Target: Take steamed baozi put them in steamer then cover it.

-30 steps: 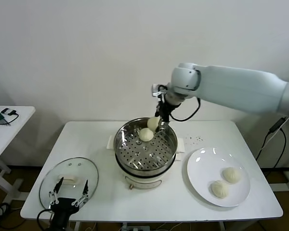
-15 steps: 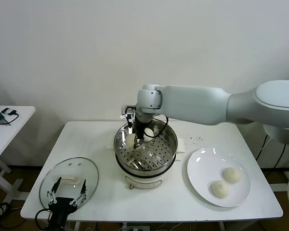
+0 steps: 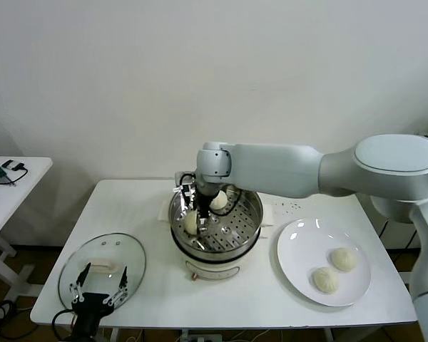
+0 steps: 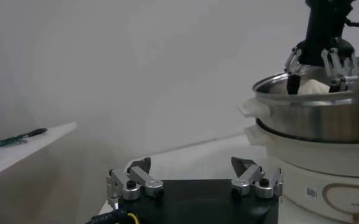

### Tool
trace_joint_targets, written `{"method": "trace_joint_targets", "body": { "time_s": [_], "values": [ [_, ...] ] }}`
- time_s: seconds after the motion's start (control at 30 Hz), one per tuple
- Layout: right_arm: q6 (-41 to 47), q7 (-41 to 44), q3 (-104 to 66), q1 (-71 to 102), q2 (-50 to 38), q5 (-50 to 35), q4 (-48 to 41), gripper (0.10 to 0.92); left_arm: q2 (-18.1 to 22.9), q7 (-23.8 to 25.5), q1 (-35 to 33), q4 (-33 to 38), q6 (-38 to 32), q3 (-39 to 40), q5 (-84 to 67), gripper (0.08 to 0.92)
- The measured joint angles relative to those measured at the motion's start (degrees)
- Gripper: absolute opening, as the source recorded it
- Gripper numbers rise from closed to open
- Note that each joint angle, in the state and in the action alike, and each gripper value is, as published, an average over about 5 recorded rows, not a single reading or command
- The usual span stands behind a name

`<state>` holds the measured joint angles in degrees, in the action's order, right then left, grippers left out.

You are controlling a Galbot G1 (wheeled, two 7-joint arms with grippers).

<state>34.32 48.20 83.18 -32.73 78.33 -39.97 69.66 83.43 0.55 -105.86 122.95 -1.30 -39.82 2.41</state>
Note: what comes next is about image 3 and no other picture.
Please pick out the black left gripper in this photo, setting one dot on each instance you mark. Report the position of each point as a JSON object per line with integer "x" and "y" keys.
{"x": 91, "y": 306}

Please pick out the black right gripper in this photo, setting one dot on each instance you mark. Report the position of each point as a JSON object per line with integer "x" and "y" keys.
{"x": 203, "y": 201}

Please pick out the white steamed baozi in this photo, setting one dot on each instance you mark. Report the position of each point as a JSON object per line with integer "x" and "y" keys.
{"x": 190, "y": 222}
{"x": 344, "y": 259}
{"x": 325, "y": 280}
{"x": 220, "y": 200}

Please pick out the round glass pot lid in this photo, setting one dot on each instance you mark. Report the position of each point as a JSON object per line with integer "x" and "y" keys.
{"x": 103, "y": 249}

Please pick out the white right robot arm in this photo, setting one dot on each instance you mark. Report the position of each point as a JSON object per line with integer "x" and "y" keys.
{"x": 306, "y": 171}

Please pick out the perforated steel steamer basket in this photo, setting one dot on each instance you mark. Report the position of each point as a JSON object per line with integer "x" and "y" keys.
{"x": 242, "y": 221}

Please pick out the white electric cooker base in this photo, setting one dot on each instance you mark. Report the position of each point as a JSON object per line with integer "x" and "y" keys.
{"x": 214, "y": 267}

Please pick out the large white round plate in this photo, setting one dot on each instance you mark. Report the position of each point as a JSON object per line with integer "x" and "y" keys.
{"x": 299, "y": 242}

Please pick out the grey power strip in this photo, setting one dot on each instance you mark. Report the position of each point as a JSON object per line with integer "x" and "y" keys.
{"x": 203, "y": 337}

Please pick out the white side table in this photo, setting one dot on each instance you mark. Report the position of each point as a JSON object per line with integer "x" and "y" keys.
{"x": 21, "y": 199}

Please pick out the white black usb plug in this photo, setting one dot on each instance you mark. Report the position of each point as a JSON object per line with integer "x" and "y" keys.
{"x": 8, "y": 164}

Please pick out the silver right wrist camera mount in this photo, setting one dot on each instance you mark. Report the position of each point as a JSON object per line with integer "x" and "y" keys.
{"x": 185, "y": 181}

